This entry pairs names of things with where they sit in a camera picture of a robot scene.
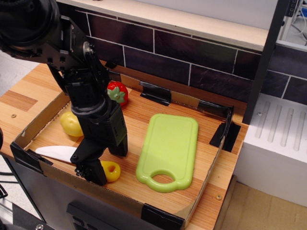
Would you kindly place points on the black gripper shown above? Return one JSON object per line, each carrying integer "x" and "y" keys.
{"x": 103, "y": 129}

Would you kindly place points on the white toy knife yellow handle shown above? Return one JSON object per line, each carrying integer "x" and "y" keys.
{"x": 63, "y": 153}

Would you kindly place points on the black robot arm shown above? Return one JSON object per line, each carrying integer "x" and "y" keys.
{"x": 35, "y": 30}

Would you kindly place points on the green plastic cutting board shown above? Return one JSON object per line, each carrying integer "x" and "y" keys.
{"x": 167, "y": 158}

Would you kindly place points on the white ribbed drain board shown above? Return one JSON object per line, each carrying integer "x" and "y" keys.
{"x": 273, "y": 158}

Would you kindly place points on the yellow toy potato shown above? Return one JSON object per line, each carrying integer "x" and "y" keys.
{"x": 71, "y": 125}

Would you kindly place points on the black box under table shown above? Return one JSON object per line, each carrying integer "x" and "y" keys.
{"x": 94, "y": 220}

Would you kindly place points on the red toy tomato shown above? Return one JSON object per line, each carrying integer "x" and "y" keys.
{"x": 118, "y": 92}

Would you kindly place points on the wooden shelf with dark posts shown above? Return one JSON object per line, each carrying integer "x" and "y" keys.
{"x": 209, "y": 28}

